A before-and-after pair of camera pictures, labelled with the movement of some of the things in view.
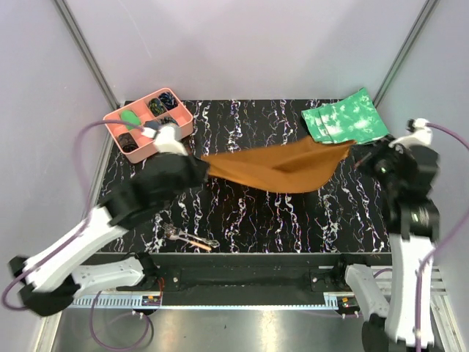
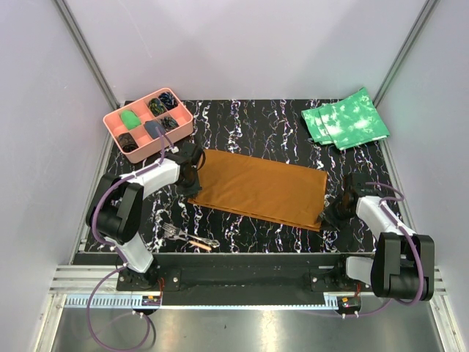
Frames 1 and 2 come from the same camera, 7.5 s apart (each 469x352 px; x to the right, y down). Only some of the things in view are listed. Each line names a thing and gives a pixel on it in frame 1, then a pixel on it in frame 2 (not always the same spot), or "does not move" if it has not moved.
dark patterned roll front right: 167,119 does not move
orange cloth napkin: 281,169 → 262,185
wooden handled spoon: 201,246 does not move
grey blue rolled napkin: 152,124 does not move
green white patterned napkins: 355,118 does not move
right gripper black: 374,149 → 332,222
